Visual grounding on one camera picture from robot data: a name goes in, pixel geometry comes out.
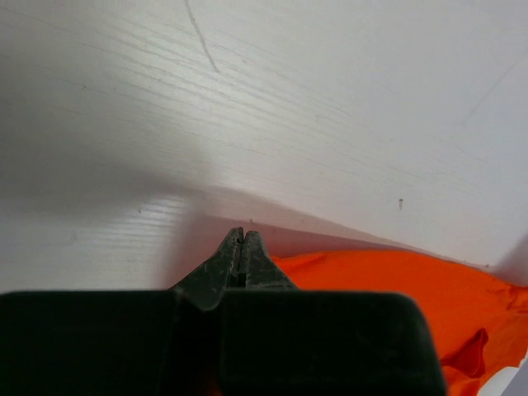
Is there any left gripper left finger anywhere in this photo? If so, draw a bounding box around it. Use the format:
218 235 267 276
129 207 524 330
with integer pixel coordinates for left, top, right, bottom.
0 227 243 396

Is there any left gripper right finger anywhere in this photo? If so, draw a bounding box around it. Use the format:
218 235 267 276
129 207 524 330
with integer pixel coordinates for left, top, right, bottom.
218 231 447 395

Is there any orange t-shirt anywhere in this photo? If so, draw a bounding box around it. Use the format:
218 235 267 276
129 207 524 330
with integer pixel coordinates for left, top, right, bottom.
273 251 527 395

